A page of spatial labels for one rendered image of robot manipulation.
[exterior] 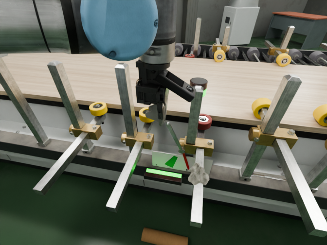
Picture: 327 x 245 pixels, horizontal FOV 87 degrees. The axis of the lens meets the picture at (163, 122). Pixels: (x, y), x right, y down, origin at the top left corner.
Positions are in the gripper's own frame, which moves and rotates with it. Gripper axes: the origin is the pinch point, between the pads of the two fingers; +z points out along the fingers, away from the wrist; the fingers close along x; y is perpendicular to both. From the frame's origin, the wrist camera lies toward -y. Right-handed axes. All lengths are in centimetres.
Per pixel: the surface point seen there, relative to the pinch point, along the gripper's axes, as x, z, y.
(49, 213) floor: 2, 102, 86
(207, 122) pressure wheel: -16.6, 10.0, -15.8
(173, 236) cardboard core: 1, 93, -8
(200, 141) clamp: -8.0, 13.8, -13.6
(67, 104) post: -6.2, 2.8, 40.3
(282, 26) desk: -595, 53, -242
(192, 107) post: -6.0, -3.4, -8.7
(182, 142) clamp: -6.6, 14.1, -6.7
